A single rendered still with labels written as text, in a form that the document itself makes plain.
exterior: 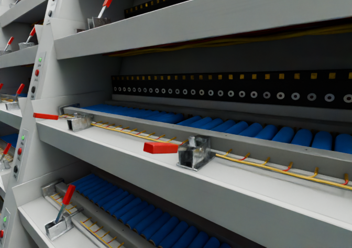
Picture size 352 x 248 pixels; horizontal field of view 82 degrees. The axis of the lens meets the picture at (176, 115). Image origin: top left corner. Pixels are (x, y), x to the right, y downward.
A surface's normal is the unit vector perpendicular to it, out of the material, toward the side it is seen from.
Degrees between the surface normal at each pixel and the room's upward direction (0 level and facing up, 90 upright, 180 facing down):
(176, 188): 111
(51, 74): 90
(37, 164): 90
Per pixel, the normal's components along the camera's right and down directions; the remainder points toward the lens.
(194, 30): -0.62, 0.22
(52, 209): -0.05, -0.97
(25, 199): 0.79, 0.11
